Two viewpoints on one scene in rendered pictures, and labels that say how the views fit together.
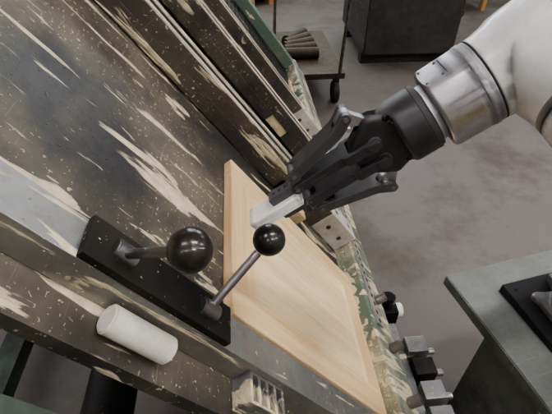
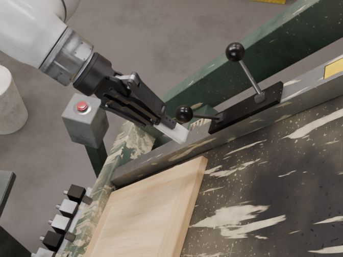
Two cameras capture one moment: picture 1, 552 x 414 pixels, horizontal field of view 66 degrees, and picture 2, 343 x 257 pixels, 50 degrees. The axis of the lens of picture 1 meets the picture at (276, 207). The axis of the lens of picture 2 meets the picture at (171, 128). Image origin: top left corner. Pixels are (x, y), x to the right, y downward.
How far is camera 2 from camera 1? 83 cm
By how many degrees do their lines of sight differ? 82
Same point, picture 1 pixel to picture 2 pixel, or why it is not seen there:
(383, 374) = (96, 214)
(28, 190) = (308, 84)
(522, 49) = (56, 10)
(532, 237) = not seen: outside the picture
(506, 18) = (45, 16)
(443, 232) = not seen: outside the picture
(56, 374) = not seen: outside the picture
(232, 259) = (191, 193)
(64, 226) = (290, 88)
